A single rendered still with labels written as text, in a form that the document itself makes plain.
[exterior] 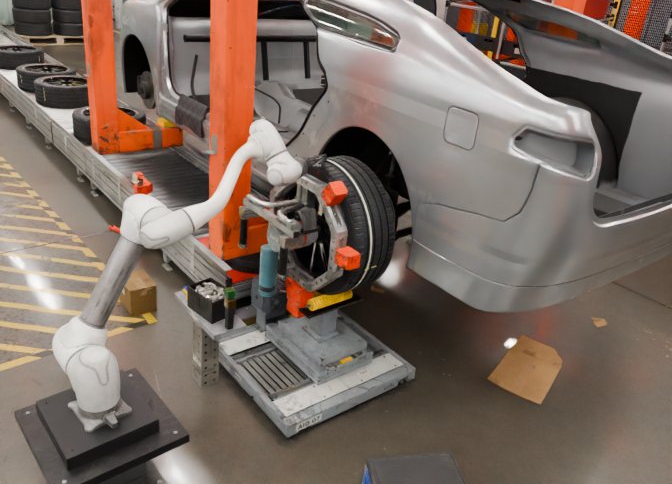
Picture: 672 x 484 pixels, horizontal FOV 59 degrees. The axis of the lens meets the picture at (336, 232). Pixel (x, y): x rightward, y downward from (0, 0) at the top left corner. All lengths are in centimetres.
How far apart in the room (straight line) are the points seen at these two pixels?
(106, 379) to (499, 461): 178
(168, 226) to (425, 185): 111
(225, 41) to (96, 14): 193
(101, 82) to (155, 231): 263
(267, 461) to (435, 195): 138
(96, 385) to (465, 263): 152
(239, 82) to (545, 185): 148
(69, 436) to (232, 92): 163
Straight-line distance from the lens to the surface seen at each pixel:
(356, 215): 263
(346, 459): 289
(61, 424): 257
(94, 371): 239
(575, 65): 426
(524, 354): 381
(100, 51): 474
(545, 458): 318
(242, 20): 293
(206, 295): 289
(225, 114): 297
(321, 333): 318
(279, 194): 296
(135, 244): 243
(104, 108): 482
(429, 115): 261
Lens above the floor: 204
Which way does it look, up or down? 24 degrees down
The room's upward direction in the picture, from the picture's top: 6 degrees clockwise
